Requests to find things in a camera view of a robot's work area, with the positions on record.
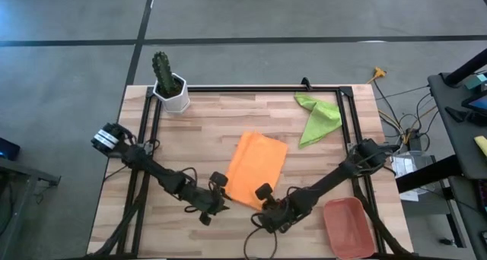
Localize terracotta plastic basket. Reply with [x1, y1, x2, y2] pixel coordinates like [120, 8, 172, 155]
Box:
[323, 197, 377, 260]

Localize yellow cloth item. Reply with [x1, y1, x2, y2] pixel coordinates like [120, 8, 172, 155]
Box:
[473, 135, 487, 157]

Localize black side desk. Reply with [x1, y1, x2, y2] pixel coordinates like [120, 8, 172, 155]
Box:
[395, 72, 487, 260]

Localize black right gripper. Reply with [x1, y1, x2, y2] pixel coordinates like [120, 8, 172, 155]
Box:
[254, 182, 305, 234]

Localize black floor cable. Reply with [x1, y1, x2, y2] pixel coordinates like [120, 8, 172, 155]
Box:
[373, 80, 403, 130]

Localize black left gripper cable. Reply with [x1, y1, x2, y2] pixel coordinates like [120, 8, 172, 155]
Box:
[177, 166, 199, 187]

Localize black keyboard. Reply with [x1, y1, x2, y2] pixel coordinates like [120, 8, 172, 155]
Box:
[477, 178, 487, 215]

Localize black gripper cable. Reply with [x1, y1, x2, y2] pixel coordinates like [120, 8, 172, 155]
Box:
[177, 166, 199, 187]
[243, 213, 279, 260]

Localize black aluminium frame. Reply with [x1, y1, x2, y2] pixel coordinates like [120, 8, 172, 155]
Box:
[87, 85, 414, 260]

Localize orange microfiber towel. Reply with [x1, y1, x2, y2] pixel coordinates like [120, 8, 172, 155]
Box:
[224, 130, 289, 211]

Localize flat black desk gadget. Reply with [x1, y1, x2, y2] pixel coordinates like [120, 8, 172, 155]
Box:
[444, 106, 487, 126]

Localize teal box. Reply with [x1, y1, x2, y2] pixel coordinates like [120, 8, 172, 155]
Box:
[464, 72, 487, 90]

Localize white hexagonal plant pot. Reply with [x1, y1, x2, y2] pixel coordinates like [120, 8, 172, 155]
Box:
[152, 72, 191, 114]

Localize green microfiber towel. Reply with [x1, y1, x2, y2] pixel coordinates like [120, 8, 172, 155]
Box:
[294, 92, 343, 150]

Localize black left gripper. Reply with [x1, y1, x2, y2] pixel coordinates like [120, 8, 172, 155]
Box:
[192, 171, 232, 227]

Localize green cactus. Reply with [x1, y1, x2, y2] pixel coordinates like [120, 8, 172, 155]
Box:
[151, 51, 180, 99]

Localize yellow extension cord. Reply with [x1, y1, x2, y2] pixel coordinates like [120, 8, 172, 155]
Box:
[367, 65, 387, 84]

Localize black device with blue light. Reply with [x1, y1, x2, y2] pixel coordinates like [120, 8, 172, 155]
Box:
[0, 137, 21, 162]

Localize gray metal stand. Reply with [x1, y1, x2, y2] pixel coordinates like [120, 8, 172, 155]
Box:
[0, 156, 62, 260]

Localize black tablet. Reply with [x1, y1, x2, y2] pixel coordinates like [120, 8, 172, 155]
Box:
[460, 92, 487, 116]

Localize black monitor stand pole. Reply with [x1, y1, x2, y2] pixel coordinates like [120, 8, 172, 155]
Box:
[444, 49, 487, 87]

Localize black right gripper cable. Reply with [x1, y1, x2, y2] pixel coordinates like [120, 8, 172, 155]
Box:
[243, 213, 279, 260]

